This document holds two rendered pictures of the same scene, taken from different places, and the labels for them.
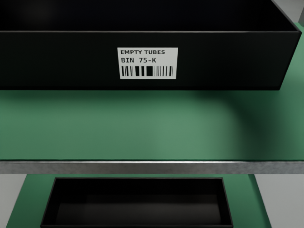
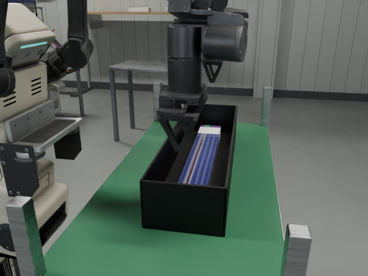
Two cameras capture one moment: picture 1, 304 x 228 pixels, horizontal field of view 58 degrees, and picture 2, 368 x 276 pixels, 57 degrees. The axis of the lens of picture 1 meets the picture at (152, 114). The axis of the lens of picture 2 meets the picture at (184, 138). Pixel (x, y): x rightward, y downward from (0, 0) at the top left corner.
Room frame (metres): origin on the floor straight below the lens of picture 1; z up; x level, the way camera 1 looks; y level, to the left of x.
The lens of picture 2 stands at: (0.58, -0.79, 1.39)
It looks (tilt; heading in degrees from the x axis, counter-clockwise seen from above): 22 degrees down; 100
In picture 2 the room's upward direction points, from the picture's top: straight up
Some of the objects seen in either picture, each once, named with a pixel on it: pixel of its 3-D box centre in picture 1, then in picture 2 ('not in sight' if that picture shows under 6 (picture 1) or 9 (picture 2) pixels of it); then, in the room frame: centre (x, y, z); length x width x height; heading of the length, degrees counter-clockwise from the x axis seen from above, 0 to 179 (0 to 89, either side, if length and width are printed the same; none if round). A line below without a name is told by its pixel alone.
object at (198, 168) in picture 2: not in sight; (201, 160); (0.48, 0.06, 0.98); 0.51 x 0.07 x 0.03; 90
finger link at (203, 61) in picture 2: not in sight; (213, 67); (0.48, 0.31, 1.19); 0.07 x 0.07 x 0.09; 0
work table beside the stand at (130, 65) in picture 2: not in sight; (150, 102); (-0.39, 2.62, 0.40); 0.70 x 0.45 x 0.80; 173
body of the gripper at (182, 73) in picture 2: not in sight; (184, 78); (0.48, -0.23, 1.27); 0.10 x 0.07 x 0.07; 90
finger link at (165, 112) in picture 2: not in sight; (180, 123); (0.48, -0.26, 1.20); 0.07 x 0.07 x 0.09; 0
